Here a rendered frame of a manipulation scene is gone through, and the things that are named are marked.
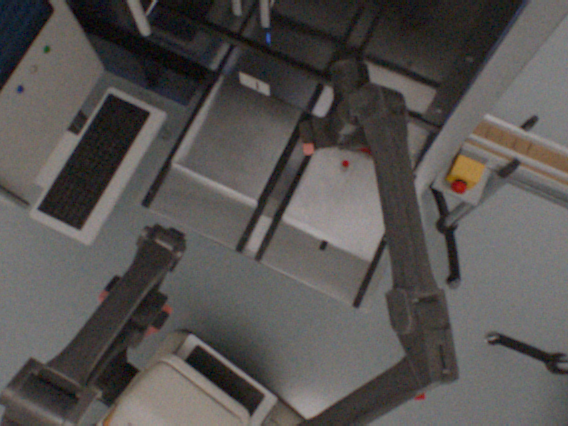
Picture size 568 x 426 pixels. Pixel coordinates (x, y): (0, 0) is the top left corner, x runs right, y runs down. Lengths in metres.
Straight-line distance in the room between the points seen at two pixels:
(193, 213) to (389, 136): 0.77
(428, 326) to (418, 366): 0.06
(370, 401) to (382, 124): 0.46
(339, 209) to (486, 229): 1.13
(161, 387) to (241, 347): 1.36
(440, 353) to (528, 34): 0.51
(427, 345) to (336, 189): 0.79
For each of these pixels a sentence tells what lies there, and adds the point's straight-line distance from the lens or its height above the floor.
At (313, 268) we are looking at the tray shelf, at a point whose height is 0.88.
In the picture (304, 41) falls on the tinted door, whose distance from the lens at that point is 1.35.
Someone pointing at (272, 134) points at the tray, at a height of 0.88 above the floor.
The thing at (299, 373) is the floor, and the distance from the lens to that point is 2.48.
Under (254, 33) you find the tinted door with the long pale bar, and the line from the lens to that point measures 1.42.
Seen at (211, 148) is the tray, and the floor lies 0.88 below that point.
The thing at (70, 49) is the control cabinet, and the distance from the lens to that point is 1.76.
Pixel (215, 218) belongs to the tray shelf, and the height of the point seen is 0.88.
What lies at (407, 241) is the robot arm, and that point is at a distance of 1.00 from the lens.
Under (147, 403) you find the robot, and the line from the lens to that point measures 1.12.
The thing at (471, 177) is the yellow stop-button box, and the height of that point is 1.03.
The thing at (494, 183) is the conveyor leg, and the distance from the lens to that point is 1.95.
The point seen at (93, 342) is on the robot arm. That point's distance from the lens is 0.98.
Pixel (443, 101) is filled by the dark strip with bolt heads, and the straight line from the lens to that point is 1.31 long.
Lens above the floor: 2.48
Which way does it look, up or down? 75 degrees down
